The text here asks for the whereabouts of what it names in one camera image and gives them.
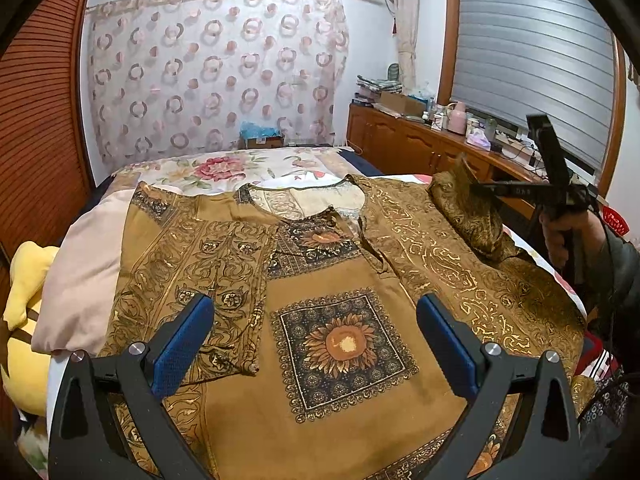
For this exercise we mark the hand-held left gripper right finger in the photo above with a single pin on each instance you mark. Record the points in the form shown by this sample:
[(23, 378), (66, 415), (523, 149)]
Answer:
[(445, 345)]

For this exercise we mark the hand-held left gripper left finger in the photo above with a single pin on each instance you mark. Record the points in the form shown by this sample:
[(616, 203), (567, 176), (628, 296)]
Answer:
[(185, 340)]

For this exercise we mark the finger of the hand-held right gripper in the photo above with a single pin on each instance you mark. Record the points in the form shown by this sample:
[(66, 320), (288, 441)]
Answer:
[(505, 190)]

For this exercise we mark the brown patterned shirt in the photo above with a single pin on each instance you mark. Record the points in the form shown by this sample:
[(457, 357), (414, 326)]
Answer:
[(350, 280)]

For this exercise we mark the person's right forearm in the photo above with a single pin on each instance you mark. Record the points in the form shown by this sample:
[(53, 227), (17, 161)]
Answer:
[(612, 265)]

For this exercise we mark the person's right hand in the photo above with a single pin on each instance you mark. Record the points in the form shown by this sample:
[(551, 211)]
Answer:
[(559, 240)]

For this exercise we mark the purple tissue pack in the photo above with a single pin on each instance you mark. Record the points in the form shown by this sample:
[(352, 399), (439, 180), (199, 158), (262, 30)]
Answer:
[(479, 137)]

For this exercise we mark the red basket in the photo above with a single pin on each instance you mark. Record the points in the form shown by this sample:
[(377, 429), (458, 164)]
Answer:
[(614, 220)]

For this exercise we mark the pink thermos jug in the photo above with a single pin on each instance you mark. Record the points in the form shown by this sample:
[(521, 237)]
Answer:
[(456, 119)]

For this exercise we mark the grey window blind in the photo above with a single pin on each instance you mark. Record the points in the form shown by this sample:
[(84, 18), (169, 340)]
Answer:
[(535, 60)]

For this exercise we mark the wooden cabinet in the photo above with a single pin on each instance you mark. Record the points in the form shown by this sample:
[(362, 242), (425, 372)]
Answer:
[(400, 135)]

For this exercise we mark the pale pink pillow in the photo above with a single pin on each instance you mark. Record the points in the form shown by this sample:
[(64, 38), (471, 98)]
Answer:
[(80, 280)]

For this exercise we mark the cardboard box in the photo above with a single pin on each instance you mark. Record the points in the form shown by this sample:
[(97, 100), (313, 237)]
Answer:
[(400, 102)]

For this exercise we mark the yellow plush toy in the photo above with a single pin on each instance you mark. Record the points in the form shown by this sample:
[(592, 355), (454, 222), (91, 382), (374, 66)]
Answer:
[(25, 310)]

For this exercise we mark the stack of folded towels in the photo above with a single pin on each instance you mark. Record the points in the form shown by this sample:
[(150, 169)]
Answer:
[(380, 82)]

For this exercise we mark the dark floral cloth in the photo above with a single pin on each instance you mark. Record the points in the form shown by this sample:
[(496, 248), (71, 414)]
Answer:
[(602, 402)]

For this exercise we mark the cream floral quilt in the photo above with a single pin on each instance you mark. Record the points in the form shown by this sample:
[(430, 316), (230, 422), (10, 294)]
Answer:
[(220, 167)]

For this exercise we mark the beige window curtain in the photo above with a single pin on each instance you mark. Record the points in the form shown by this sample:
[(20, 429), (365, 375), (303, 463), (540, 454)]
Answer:
[(406, 25)]

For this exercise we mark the circle-patterned sheer curtain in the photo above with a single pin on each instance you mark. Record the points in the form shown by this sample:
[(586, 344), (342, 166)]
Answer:
[(215, 70)]

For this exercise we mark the brown wooden headboard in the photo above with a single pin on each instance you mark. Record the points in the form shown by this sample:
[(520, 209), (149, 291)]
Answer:
[(40, 110)]

